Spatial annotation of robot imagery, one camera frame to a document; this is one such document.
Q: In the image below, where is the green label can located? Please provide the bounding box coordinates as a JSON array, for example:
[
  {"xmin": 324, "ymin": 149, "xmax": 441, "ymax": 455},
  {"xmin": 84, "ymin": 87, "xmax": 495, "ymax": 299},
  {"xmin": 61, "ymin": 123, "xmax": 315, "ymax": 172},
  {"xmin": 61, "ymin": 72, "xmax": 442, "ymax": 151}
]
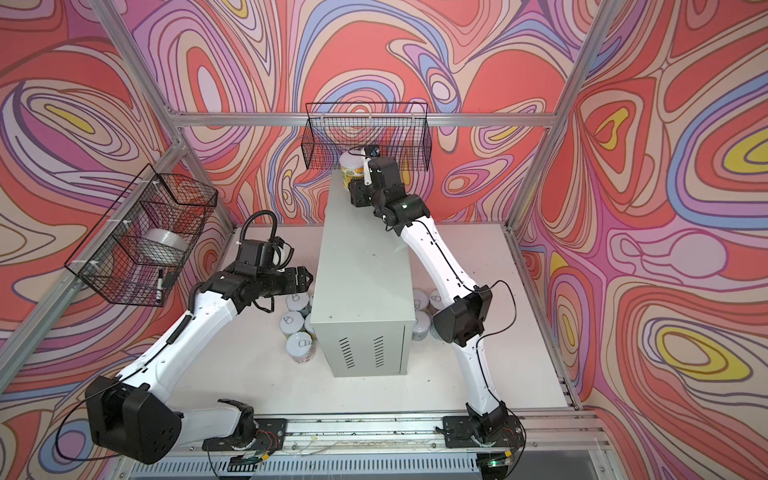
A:
[{"xmin": 338, "ymin": 148, "xmax": 365, "ymax": 190}]

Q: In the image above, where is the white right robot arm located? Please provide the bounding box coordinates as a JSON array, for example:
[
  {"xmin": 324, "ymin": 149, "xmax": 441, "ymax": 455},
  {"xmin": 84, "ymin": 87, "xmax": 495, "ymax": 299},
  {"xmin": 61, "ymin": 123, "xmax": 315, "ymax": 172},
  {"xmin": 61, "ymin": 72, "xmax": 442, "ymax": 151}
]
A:
[{"xmin": 348, "ymin": 153, "xmax": 526, "ymax": 451}]

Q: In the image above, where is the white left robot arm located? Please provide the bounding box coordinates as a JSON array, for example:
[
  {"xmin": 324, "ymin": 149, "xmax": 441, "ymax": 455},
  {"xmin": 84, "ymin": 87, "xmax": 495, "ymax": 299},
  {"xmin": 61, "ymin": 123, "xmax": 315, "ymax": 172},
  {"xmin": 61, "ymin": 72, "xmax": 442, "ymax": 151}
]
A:
[{"xmin": 85, "ymin": 266, "xmax": 313, "ymax": 465}]

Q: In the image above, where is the left side can middle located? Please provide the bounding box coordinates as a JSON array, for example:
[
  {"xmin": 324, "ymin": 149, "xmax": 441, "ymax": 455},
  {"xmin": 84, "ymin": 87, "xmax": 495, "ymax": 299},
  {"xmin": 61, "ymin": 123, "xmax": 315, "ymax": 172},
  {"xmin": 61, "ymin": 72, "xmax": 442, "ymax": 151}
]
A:
[{"xmin": 279, "ymin": 311, "xmax": 305, "ymax": 338}]

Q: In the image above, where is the grey metal cabinet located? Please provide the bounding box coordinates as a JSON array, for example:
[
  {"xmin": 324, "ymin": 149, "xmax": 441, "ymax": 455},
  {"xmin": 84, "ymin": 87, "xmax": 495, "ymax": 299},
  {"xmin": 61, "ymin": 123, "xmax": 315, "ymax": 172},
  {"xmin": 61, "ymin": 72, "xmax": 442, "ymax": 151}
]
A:
[{"xmin": 312, "ymin": 171, "xmax": 415, "ymax": 378}]

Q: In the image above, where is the black marker pen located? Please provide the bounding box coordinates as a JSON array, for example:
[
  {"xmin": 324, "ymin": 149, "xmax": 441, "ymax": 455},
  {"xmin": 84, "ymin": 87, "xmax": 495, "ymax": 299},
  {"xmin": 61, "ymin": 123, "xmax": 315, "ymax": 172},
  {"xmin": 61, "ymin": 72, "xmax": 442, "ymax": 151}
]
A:
[{"xmin": 155, "ymin": 269, "xmax": 164, "ymax": 305}]

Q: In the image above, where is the silver tape roll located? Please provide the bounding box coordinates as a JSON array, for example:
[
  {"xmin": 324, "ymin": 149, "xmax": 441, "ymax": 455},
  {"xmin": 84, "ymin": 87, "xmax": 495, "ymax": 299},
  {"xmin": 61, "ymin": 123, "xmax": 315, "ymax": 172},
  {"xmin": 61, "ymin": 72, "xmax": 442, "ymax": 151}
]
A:
[{"xmin": 142, "ymin": 228, "xmax": 188, "ymax": 258}]

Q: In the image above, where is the right side can back left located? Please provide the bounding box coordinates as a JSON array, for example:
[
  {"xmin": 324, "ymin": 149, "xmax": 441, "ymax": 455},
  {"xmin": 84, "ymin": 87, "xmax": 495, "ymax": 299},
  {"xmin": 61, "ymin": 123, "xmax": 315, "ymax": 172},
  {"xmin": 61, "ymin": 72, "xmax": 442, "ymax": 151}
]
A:
[{"xmin": 412, "ymin": 288, "xmax": 430, "ymax": 311}]

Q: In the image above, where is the right side can front left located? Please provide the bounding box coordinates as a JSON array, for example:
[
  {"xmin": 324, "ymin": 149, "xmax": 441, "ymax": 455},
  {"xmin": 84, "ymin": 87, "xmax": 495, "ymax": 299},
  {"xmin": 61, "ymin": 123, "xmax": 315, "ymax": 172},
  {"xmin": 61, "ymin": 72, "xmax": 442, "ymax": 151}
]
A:
[{"xmin": 411, "ymin": 310, "xmax": 432, "ymax": 341}]

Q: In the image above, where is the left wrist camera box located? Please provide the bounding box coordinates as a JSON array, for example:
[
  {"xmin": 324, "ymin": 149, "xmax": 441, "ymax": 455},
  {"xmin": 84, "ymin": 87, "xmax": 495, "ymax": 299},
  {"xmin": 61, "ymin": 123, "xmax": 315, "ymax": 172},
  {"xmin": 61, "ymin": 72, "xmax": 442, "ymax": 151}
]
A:
[{"xmin": 235, "ymin": 237, "xmax": 284, "ymax": 268}]

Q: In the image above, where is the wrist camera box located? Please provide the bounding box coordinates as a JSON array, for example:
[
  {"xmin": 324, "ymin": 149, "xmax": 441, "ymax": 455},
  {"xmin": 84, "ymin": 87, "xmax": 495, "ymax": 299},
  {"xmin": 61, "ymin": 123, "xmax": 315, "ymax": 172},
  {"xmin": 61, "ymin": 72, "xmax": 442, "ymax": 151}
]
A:
[
  {"xmin": 363, "ymin": 145, "xmax": 381, "ymax": 159},
  {"xmin": 235, "ymin": 237, "xmax": 284, "ymax": 268}
]

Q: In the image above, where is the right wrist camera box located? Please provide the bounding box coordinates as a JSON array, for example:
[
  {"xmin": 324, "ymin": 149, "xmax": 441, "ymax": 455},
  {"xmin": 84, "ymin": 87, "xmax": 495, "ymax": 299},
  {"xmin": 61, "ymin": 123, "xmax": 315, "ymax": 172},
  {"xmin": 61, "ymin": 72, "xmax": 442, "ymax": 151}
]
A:
[{"xmin": 363, "ymin": 145, "xmax": 381, "ymax": 159}]

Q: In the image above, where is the black wire basket back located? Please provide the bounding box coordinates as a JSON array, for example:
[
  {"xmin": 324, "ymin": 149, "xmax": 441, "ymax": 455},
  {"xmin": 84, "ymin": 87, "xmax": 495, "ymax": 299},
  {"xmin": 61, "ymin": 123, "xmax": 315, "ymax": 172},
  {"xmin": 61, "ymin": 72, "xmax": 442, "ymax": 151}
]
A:
[{"xmin": 301, "ymin": 100, "xmax": 432, "ymax": 172}]

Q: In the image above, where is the black wire basket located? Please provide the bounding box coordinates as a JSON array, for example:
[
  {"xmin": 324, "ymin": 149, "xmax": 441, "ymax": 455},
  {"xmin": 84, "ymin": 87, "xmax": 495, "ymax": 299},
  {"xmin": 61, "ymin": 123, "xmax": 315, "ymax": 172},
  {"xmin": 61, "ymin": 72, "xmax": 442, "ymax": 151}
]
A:
[
  {"xmin": 64, "ymin": 165, "xmax": 218, "ymax": 307},
  {"xmin": 301, "ymin": 100, "xmax": 432, "ymax": 172}
]

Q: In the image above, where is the black wire basket left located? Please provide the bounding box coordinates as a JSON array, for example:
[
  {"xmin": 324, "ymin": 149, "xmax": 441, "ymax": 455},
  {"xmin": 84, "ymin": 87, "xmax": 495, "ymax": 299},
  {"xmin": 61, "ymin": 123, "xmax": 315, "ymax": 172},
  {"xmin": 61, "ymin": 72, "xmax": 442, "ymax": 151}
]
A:
[{"xmin": 64, "ymin": 165, "xmax": 218, "ymax": 307}]

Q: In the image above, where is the aluminium frame crossbar back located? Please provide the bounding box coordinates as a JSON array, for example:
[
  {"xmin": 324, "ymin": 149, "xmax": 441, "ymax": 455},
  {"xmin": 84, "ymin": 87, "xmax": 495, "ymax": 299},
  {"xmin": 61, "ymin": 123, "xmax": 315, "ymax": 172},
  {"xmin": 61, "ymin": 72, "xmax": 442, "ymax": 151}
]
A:
[{"xmin": 171, "ymin": 112, "xmax": 556, "ymax": 127}]

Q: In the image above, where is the aluminium frame post left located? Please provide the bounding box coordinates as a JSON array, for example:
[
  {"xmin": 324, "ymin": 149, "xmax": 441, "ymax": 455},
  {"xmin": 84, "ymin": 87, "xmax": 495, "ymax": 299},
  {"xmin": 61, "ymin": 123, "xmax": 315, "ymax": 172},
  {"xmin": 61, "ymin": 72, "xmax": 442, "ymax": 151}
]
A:
[{"xmin": 89, "ymin": 0, "xmax": 235, "ymax": 232}]

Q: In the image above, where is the aluminium frame post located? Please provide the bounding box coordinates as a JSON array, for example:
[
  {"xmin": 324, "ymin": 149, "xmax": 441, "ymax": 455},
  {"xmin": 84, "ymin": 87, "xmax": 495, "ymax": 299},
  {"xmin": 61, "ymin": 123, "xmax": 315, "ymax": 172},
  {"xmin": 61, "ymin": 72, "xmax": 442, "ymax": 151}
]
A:
[
  {"xmin": 89, "ymin": 0, "xmax": 235, "ymax": 232},
  {"xmin": 506, "ymin": 1, "xmax": 625, "ymax": 232}
]

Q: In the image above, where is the aluminium frame post right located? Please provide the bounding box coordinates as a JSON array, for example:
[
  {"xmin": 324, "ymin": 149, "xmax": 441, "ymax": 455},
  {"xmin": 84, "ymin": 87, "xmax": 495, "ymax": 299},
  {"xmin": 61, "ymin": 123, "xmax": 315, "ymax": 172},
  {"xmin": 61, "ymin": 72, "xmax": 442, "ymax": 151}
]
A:
[{"xmin": 506, "ymin": 1, "xmax": 625, "ymax": 232}]

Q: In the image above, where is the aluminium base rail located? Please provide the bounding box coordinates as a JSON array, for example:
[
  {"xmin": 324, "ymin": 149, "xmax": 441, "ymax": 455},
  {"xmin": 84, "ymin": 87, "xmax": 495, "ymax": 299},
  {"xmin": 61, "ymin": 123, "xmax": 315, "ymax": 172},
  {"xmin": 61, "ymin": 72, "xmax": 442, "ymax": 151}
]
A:
[{"xmin": 112, "ymin": 410, "xmax": 624, "ymax": 479}]

